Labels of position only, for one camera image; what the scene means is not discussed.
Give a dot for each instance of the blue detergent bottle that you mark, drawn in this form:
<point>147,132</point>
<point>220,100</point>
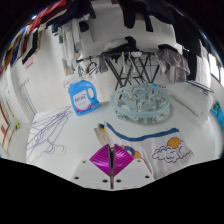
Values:
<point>83,98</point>

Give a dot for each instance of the black folding drying rack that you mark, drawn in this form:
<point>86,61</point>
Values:
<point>121,68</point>

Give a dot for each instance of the black and white clothes pile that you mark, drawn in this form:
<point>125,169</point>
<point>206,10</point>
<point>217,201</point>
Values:
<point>120,45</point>

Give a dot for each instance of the grey garment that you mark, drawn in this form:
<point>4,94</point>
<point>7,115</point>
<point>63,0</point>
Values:
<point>171,65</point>

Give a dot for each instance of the white cartoon print towel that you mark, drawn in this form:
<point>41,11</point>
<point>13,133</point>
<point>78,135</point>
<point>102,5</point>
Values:
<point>160,143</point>

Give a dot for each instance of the teal bucket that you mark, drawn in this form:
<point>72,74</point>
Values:
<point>216,108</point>

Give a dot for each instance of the green clothes hanger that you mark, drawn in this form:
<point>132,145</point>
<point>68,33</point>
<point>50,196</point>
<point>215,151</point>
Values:
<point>200,86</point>

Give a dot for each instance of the row of hanging clothes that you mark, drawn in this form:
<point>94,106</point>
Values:
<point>66,8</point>

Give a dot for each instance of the white pillow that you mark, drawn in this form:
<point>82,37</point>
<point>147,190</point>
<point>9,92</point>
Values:
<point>191,100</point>

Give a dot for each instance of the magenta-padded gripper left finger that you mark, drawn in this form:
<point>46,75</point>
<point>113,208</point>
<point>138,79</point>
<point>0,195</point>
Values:
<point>101,160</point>

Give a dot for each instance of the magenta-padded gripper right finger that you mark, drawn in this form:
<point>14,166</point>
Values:
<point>121,160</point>

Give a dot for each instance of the round pale blue clip hanger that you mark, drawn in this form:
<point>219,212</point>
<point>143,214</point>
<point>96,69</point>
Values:
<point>141,103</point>

